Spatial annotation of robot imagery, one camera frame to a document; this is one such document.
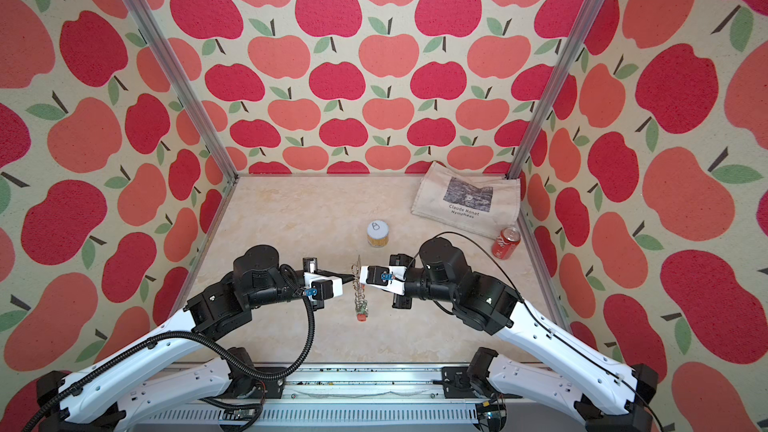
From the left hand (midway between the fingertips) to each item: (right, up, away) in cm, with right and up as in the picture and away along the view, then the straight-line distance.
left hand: (354, 274), depth 62 cm
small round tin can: (+4, +5, +36) cm, 37 cm away
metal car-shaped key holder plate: (+1, -9, +7) cm, 12 cm away
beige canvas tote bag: (+40, +15, +39) cm, 58 cm away
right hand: (+5, +1, 0) cm, 5 cm away
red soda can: (+44, +3, +28) cm, 52 cm away
